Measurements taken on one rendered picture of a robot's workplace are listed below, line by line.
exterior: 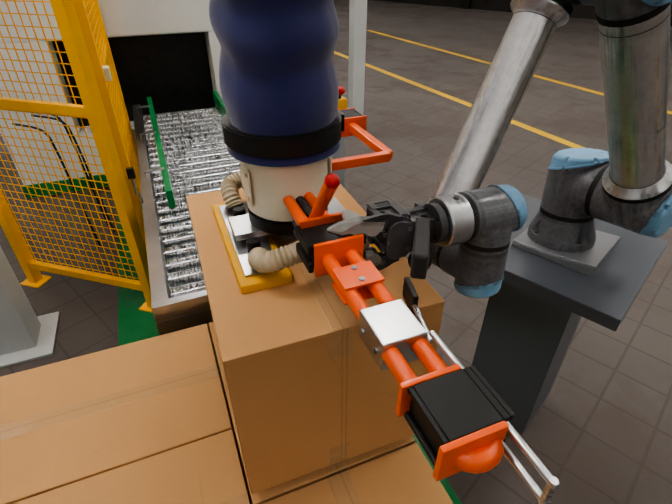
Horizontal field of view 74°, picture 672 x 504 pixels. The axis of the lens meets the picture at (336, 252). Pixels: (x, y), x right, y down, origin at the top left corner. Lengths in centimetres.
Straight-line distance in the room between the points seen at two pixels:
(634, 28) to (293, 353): 82
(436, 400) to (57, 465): 98
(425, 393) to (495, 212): 43
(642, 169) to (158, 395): 131
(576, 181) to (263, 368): 99
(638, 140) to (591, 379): 129
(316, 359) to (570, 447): 136
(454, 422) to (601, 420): 166
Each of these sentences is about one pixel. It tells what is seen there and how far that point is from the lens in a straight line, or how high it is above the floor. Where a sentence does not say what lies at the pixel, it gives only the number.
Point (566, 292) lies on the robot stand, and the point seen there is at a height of 75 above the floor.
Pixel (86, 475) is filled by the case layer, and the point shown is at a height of 54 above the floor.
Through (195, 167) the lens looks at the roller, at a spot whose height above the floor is 53.
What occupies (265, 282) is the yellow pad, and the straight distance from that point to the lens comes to 83.
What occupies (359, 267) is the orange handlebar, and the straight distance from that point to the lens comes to 64.
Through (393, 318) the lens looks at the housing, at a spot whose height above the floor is 113.
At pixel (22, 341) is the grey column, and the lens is 246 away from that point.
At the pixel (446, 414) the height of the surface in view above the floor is 114.
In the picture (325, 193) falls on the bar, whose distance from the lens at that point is 67.
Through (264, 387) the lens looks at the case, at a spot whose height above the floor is 90.
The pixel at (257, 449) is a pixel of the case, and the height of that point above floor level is 73.
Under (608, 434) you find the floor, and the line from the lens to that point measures 208.
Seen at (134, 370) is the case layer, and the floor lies 54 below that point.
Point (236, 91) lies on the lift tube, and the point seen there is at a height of 132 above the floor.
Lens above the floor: 151
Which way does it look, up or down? 34 degrees down
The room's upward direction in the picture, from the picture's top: straight up
